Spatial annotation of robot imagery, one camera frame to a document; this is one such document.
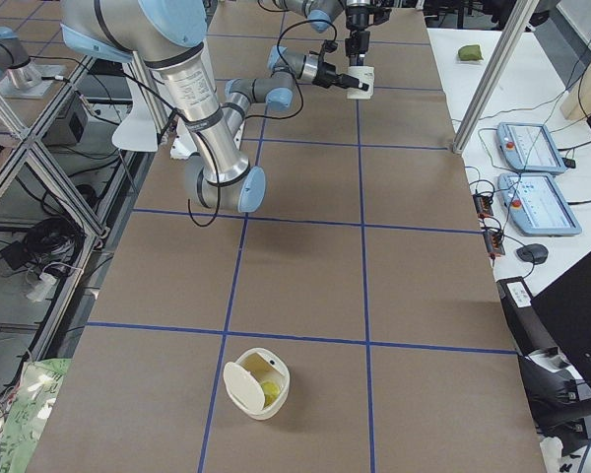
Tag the white column with base plate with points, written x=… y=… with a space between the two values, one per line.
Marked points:
x=177 y=143

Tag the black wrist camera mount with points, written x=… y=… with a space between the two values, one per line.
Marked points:
x=328 y=46

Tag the lower teach pendant tablet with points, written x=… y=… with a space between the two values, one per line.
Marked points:
x=533 y=203

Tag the aluminium frame post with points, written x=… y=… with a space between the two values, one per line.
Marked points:
x=509 y=37

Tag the yellow lemon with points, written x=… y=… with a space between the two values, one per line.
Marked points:
x=271 y=391

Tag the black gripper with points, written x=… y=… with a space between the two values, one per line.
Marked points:
x=359 y=21
x=326 y=76

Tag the cream desktop trash bin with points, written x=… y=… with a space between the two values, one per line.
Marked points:
x=243 y=379

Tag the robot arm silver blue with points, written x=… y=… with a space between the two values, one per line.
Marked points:
x=170 y=38
x=320 y=14

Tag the white mug with handle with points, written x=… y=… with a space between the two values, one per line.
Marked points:
x=364 y=74

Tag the teach pendant tablet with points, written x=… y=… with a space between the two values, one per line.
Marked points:
x=529 y=147
x=533 y=203

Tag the orange black adapter box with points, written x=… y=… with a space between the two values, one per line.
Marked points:
x=483 y=205

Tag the green patterned cloth bag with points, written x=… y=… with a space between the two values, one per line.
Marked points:
x=25 y=410

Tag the green bean bag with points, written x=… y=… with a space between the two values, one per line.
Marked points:
x=470 y=53

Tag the black computer mouse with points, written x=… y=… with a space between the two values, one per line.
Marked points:
x=534 y=253

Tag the brown paper table cover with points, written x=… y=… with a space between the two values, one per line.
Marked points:
x=364 y=271

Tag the black laptop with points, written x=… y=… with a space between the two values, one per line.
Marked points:
x=564 y=308

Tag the upper teach pendant tablet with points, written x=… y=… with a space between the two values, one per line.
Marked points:
x=529 y=147

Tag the black office chair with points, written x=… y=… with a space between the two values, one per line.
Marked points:
x=559 y=402

